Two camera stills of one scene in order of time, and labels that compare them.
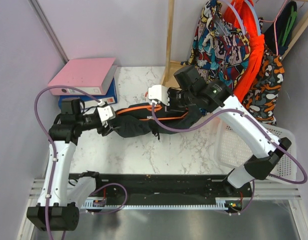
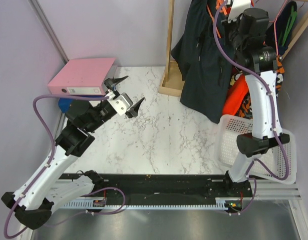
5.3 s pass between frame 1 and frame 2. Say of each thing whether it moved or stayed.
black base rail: stayed
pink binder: stayed
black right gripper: moved
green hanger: stayed
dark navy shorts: moved
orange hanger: moved
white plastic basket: stayed
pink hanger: stayed
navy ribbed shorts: stayed
